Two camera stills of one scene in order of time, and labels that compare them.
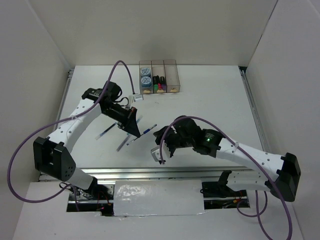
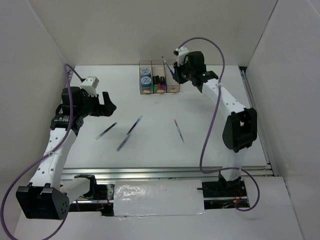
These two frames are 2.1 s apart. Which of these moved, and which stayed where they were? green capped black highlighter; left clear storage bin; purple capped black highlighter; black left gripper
Moved: black left gripper
Stayed: left clear storage bin; green capped black highlighter; purple capped black highlighter
